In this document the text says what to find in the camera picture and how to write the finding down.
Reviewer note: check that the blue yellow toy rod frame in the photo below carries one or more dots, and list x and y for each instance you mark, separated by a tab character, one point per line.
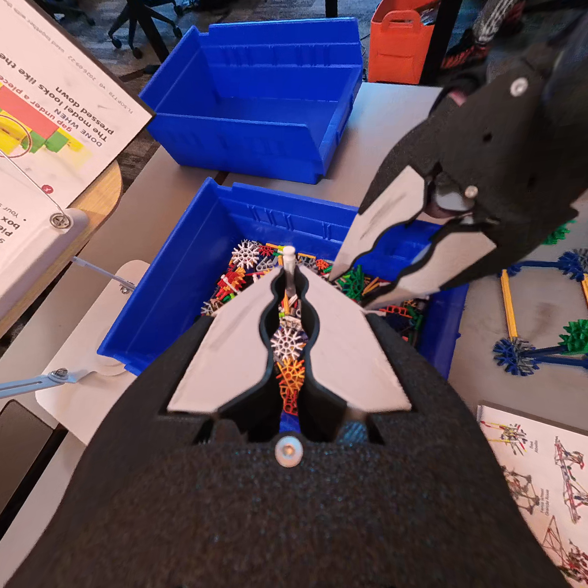
508	303

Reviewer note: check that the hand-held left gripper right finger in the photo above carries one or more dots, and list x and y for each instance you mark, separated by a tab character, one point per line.
354	354

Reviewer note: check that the grey toy rod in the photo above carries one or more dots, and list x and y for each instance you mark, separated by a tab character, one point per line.
289	266

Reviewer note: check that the toy instruction sheet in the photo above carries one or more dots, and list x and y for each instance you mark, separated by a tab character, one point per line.
542	478

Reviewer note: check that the pile of colourful toy pieces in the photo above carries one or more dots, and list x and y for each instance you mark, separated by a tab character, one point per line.
243	262

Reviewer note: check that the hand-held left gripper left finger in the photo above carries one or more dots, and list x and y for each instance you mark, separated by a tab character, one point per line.
230	354

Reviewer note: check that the green toy connector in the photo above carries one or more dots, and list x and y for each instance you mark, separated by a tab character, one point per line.
556	234
577	335

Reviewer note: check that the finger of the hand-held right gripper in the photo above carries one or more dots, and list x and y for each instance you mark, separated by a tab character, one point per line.
455	262
386	211

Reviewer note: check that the blue plastic bin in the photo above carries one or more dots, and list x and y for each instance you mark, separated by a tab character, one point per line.
248	110

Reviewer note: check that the blue bin with white label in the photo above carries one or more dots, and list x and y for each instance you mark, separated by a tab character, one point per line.
156	303

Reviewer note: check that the orange bag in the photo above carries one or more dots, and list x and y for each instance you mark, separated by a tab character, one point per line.
400	41

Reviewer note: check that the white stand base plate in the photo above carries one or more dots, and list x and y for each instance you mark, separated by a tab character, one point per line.
92	404

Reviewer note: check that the white picture poster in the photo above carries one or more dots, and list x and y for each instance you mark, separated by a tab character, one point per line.
55	110

